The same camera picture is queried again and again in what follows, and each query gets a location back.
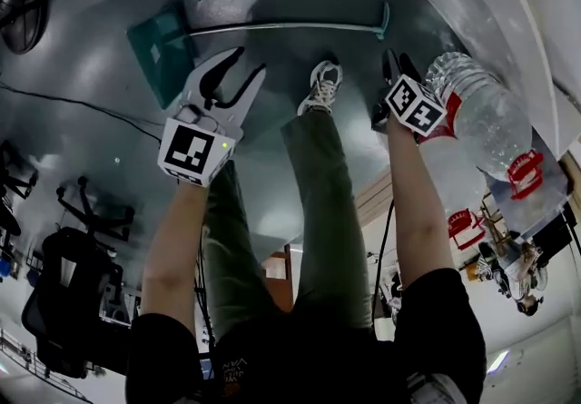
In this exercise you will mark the black printed shirt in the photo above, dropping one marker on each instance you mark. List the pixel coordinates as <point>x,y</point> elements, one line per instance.
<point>318,361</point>

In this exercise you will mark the grey waist pack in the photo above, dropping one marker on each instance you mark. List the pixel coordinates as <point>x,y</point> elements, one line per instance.
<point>436,388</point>

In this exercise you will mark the person's right forearm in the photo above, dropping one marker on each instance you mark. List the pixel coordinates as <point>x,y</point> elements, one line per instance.
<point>420,211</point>

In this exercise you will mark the person's left forearm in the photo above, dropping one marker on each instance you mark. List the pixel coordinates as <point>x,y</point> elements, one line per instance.
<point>174,248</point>

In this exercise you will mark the teal dustpan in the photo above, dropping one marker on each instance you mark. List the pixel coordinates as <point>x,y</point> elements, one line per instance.
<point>159,52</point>

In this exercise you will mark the white sneaker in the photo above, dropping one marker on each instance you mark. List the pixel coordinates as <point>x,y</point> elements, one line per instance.
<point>322,86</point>

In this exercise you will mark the wooden slatted crate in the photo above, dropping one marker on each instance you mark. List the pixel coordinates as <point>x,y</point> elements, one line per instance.
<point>374,200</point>

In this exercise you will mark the green trousers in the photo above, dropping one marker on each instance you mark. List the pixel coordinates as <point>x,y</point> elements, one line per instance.
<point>322,211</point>

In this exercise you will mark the black standing fan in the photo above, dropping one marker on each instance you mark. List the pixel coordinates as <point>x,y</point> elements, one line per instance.
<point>22,16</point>

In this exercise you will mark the black office chair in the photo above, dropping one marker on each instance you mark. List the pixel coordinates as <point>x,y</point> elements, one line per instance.
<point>11,193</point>
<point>68,284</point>

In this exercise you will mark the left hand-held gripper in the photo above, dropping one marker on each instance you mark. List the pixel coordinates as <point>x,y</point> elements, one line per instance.
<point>190,150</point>

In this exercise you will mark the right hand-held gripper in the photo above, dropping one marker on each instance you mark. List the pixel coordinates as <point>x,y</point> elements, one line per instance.
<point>415,105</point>

